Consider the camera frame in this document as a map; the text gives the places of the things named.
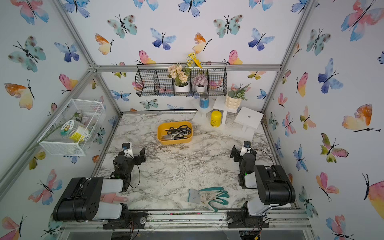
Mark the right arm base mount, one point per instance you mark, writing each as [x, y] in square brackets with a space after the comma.
[242, 220]

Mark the cream-handled kitchen scissors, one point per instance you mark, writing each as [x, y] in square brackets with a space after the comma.
[178, 136]

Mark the black wire wall basket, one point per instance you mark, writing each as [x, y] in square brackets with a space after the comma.
[152, 80]

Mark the white stepped display stand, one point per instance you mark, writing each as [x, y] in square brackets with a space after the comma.
[240, 123]

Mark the yellow plastic bottle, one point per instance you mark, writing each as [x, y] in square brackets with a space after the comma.
[216, 119]

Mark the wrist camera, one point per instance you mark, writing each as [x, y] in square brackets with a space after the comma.
[246, 147]
[127, 148]

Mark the pink dustpan brush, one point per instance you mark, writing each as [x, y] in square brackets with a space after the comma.
[113, 198]

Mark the blue tin can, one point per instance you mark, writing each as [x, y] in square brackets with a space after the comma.
[204, 101]

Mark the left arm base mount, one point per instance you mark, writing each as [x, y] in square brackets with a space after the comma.
[131, 220]

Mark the purple flowers in white pot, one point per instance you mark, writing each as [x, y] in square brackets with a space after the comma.
[200, 81]

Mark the cream pot with green plant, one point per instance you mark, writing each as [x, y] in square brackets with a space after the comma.
[236, 95]

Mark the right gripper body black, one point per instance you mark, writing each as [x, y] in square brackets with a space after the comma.
[237, 154]

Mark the long black-handled scissors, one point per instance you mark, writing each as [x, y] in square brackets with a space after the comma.
[184, 129]

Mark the round green-lidded jar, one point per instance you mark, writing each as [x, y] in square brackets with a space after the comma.
[75, 131]

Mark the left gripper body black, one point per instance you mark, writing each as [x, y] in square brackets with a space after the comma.
[137, 157]

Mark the clear acrylic wall box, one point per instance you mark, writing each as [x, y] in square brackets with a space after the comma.
[89, 113]

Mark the teal grey gardening glove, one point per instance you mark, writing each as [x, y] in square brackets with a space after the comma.
[209, 197]

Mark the aluminium front rail frame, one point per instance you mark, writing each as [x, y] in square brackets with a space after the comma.
[195, 225]

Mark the beige flowers in white pot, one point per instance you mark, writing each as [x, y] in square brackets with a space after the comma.
[181, 78]

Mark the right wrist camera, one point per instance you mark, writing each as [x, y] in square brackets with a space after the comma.
[246, 147]

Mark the yellow artificial flower stem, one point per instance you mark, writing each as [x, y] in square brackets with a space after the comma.
[193, 61]

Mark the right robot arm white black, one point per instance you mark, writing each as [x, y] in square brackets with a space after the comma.
[272, 184]

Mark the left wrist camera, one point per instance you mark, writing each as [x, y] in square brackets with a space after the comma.
[127, 148]

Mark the yellow plastic storage box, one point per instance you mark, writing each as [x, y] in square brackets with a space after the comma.
[165, 126]

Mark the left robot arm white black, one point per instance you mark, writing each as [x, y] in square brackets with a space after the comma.
[91, 199]

